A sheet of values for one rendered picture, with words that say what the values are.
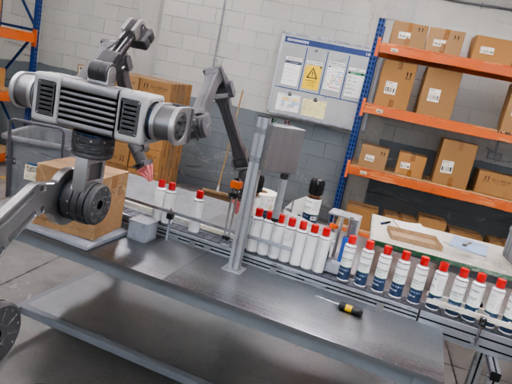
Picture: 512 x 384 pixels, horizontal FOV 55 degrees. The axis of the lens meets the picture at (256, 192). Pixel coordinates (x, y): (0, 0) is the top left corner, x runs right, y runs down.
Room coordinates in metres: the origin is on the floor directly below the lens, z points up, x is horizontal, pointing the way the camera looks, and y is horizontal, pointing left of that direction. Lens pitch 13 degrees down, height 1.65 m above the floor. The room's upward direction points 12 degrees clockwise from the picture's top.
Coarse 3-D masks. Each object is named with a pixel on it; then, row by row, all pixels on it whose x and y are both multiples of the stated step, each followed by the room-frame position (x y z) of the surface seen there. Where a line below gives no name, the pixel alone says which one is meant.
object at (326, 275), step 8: (128, 208) 2.37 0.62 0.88; (160, 224) 2.23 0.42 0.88; (176, 224) 2.28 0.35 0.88; (184, 232) 2.19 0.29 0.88; (200, 232) 2.23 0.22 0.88; (208, 240) 2.15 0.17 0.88; (216, 240) 2.17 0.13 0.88; (264, 256) 2.09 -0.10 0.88; (288, 264) 2.05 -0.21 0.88; (312, 272) 2.01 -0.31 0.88; (336, 280) 1.97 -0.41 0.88; (352, 280) 2.01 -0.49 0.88; (360, 288) 1.94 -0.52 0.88; (368, 288) 1.96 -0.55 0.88; (384, 296) 1.91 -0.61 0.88; (408, 304) 1.88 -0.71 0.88
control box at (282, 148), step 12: (276, 132) 1.95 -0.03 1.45; (288, 132) 1.99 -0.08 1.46; (300, 132) 2.02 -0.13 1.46; (264, 144) 1.97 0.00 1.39; (276, 144) 1.96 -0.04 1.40; (288, 144) 1.99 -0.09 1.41; (300, 144) 2.03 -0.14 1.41; (264, 156) 1.95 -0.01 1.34; (276, 156) 1.96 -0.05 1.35; (288, 156) 2.00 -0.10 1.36; (264, 168) 1.94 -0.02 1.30; (276, 168) 1.97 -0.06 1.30; (288, 168) 2.01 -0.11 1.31
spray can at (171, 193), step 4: (172, 184) 2.25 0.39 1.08; (168, 188) 2.25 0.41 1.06; (172, 188) 2.25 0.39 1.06; (168, 192) 2.24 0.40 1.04; (172, 192) 2.24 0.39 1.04; (176, 192) 2.26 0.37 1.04; (168, 196) 2.24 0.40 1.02; (172, 196) 2.24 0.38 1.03; (168, 200) 2.24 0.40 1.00; (172, 200) 2.24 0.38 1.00; (164, 204) 2.25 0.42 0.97; (168, 204) 2.24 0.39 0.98; (172, 204) 2.25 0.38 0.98; (168, 208) 2.24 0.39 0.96; (164, 212) 2.24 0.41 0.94; (164, 216) 2.24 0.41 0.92; (164, 220) 2.24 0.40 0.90
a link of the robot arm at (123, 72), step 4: (124, 56) 2.13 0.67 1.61; (128, 56) 2.14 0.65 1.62; (124, 60) 2.13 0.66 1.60; (128, 60) 2.14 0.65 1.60; (124, 64) 2.14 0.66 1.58; (128, 64) 2.14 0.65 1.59; (132, 64) 2.17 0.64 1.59; (124, 68) 2.15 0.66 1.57; (128, 68) 2.14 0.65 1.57; (132, 68) 2.17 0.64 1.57; (120, 72) 2.15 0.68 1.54; (124, 72) 2.16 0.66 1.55; (128, 72) 2.20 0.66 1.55; (120, 76) 2.16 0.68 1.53; (124, 76) 2.17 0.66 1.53; (128, 76) 2.20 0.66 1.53; (116, 80) 2.18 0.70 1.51; (120, 80) 2.17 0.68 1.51; (124, 80) 2.18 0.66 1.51; (128, 80) 2.20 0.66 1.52; (120, 84) 2.18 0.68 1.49; (124, 84) 2.18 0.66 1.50; (128, 84) 2.20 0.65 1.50; (132, 88) 2.24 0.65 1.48
